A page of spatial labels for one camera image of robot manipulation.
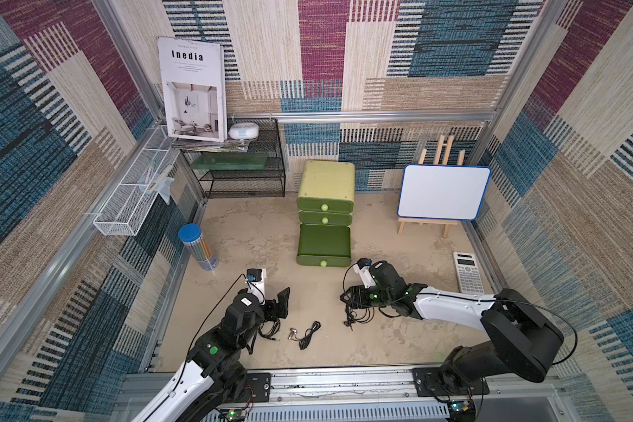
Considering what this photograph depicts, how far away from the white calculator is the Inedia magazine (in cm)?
93

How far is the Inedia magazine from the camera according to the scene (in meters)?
0.76

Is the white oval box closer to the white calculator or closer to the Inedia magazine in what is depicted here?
the Inedia magazine

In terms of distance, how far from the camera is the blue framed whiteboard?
0.95 m

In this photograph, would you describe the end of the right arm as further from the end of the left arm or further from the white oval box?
the white oval box

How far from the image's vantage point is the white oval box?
0.88 meters

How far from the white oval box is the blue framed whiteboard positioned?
0.54 m
